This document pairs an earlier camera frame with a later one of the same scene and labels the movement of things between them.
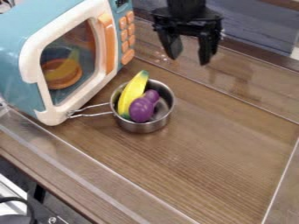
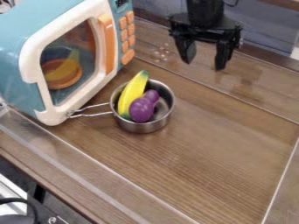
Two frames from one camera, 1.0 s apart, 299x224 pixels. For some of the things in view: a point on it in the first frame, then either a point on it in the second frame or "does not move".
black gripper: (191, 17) → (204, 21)
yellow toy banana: (132, 92) does not move
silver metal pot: (163, 109) does not move
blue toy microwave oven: (62, 47) does not move
